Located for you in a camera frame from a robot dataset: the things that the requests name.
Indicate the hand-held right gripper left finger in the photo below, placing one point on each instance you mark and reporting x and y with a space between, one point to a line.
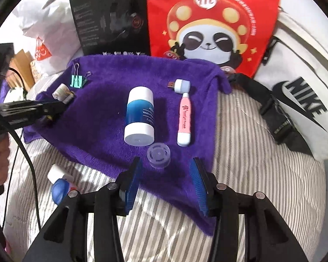
132 185

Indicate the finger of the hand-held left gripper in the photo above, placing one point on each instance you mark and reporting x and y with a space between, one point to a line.
30 109

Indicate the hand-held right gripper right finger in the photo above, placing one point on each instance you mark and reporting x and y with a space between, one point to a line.
198 185

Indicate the small beige cylinder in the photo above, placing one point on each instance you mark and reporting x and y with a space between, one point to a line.
60 92

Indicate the clear plastic cap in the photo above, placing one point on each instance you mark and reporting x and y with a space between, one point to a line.
159 155

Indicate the pink and white pen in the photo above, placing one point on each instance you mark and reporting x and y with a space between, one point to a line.
184 117

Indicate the white and blue bottle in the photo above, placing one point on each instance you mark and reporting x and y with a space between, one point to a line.
140 114

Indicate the wooden cabinet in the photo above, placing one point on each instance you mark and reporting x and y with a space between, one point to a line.
23 65

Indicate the small patterned box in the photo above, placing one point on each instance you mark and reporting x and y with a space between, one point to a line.
35 69

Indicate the green binder clip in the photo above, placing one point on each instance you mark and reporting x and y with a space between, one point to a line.
77 80

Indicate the white plastic shopping bag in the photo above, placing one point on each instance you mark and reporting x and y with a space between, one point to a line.
52 30

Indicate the purple fleece towel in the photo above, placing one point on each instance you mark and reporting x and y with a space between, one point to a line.
103 131

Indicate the striped bed sheet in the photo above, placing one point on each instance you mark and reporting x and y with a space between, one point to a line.
262 196

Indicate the blue and white inhaler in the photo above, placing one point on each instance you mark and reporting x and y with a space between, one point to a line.
60 185

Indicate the small white USB light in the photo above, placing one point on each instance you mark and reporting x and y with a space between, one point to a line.
181 84

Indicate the black cardboard box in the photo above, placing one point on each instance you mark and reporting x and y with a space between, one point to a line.
109 19

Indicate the white canvas bag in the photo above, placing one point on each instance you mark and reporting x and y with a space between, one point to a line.
303 68

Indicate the red panda print bag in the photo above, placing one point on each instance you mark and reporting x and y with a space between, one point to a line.
213 19

